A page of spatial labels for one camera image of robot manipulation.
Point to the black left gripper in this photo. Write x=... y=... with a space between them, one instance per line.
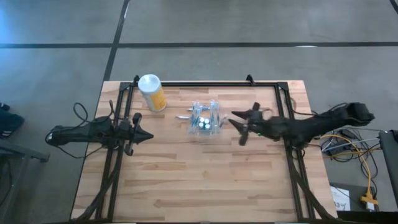
x=132 y=130

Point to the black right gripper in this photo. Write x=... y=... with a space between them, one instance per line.
x=261 y=126

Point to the yellow white wipes canister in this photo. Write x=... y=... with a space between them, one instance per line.
x=152 y=93

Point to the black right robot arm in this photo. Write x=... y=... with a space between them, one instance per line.
x=311 y=127

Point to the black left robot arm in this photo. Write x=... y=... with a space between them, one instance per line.
x=81 y=134

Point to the clear acrylic organizer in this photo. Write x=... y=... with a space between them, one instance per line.
x=203 y=132

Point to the white paper note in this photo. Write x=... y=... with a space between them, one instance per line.
x=340 y=199

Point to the black floor stand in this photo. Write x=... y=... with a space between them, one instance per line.
x=18 y=149

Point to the person's foot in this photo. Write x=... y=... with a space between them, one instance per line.
x=9 y=123

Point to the yellow plug adapter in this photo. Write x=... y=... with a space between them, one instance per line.
x=369 y=200

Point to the black equipment case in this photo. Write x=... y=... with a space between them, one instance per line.
x=390 y=161

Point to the black aluminium table frame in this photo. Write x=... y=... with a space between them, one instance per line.
x=217 y=84

